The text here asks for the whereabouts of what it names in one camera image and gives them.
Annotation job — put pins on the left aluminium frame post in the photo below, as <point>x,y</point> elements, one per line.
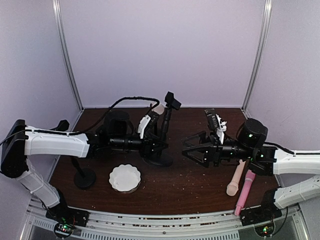
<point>65,53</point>

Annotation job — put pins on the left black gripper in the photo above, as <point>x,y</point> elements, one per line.
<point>146,146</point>

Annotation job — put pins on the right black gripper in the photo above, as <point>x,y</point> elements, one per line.
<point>213,150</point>

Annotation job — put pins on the right circuit board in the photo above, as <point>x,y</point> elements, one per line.
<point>265,230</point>

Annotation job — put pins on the circuit board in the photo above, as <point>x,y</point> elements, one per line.
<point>265,230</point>
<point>63,230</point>

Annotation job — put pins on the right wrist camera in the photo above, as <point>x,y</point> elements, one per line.
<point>216,122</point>

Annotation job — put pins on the tall black mic stand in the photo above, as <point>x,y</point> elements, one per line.
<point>68,171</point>
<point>171,104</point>

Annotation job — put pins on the left circuit board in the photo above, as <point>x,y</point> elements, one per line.
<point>63,230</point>

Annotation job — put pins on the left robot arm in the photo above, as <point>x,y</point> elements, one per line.
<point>116,133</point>

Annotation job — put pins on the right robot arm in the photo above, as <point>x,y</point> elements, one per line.
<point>264,159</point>

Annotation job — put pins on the short black mic stand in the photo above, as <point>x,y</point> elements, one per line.
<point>154,128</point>

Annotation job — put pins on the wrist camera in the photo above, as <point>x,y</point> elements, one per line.
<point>142,127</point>
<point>216,122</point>

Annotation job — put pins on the right aluminium frame post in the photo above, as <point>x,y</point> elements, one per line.
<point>264,30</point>

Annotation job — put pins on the pink microphone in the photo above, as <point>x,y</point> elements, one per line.
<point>249,178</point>

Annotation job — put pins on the beige microphone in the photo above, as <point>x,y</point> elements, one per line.
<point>233,187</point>
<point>159,109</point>

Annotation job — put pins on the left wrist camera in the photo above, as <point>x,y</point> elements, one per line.
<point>142,127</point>

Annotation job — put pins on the aluminium frame post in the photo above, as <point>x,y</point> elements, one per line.
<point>65,53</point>
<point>264,30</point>

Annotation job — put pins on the white scalloped dish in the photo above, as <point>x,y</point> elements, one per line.
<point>125,178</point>

